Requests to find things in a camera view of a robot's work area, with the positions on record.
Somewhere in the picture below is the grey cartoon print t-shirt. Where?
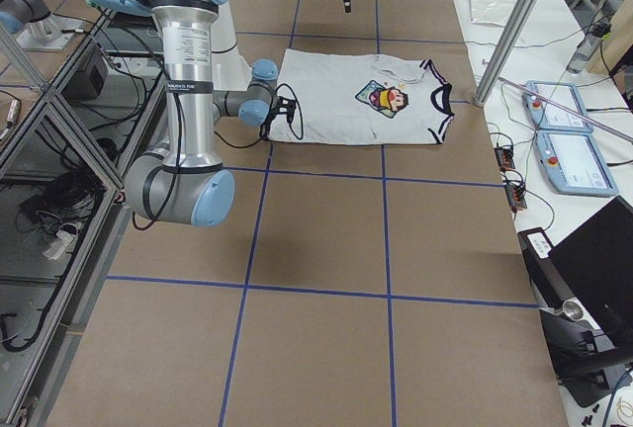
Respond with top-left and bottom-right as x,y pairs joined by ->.
269,48 -> 454,145

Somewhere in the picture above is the third background robot arm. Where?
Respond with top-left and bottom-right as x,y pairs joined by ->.
1,0 -> 84,51

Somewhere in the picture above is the clear plastic bag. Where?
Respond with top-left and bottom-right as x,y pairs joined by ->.
469,0 -> 517,27

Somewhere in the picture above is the small orange circuit board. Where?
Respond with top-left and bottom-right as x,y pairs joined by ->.
494,146 -> 516,171

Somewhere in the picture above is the upper blue teach pendant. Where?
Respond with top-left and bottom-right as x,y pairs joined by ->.
522,79 -> 594,134

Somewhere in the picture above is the blue teach pendant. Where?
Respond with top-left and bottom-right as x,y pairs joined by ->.
536,130 -> 619,197
522,79 -> 594,134

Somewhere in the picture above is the lower blue teach pendant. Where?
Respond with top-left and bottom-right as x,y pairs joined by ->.
536,130 -> 619,197

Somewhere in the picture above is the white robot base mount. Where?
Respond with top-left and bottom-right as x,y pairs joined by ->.
212,0 -> 251,97

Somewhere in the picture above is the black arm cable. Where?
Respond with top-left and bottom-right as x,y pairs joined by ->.
131,83 -> 306,233

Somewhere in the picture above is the aluminium frame post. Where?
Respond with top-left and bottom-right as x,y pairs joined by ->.
474,0 -> 537,107

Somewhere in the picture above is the aluminium frame table structure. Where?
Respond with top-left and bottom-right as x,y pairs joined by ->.
1,0 -> 164,426

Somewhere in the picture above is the cable bundle under frame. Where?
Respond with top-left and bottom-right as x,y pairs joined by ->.
14,169 -> 108,260

